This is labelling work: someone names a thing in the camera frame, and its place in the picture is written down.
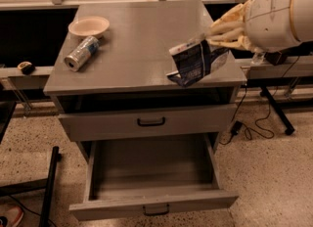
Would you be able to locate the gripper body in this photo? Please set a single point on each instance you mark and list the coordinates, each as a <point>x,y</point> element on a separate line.
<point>270,21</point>

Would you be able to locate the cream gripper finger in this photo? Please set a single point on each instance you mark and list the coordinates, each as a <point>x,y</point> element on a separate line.
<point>220,28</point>
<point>239,44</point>

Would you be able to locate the blue chip bag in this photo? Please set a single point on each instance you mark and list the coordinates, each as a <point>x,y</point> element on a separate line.
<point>196,59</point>

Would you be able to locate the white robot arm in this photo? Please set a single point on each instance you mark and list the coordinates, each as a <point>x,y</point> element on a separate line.
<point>264,26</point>

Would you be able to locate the closed grey top drawer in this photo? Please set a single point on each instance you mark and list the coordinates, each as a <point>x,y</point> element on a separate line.
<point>146,123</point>

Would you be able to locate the open grey middle drawer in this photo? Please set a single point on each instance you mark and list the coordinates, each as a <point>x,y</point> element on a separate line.
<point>151,176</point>

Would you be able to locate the clear plastic water bottle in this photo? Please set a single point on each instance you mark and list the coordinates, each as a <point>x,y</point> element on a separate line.
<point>258,58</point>

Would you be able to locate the small black speaker box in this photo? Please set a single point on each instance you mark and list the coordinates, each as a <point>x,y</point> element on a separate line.
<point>277,58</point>

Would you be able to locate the black table leg with caster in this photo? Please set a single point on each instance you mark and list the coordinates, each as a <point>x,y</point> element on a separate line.
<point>289,128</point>

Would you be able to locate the white paper bowl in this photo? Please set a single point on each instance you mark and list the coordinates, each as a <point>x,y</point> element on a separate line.
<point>89,26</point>

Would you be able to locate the silver blue drink can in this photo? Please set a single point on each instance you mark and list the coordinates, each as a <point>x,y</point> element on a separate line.
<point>78,57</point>

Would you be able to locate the yellow black tape measure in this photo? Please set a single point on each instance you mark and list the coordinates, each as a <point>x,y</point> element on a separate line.
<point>26,67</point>

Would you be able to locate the black stand leg left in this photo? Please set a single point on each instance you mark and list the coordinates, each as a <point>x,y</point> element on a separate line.
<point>45,184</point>

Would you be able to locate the red white shoe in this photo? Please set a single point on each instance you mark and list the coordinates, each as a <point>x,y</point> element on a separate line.
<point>10,216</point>

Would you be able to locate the black power adapter with cable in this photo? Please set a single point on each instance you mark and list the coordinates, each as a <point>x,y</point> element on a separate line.
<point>237,126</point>

